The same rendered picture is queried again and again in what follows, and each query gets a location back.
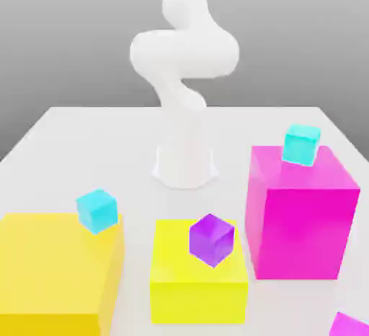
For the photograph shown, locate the small purple cube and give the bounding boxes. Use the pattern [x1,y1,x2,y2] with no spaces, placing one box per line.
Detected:
[188,213,236,269]

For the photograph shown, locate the large magenta box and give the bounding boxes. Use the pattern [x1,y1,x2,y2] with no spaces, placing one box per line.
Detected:
[245,145,362,280]

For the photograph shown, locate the small magenta cube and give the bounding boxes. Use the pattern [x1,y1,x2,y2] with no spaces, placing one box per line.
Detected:
[329,311,369,336]

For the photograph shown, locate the large golden yellow box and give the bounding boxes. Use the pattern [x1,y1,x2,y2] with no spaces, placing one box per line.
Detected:
[0,212,125,336]

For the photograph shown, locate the large bright yellow box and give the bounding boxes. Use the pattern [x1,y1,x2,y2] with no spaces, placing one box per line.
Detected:
[149,219,249,325]

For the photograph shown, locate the small cyan cube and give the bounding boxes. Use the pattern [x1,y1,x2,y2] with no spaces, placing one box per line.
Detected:
[281,123,321,167]
[75,187,120,235]

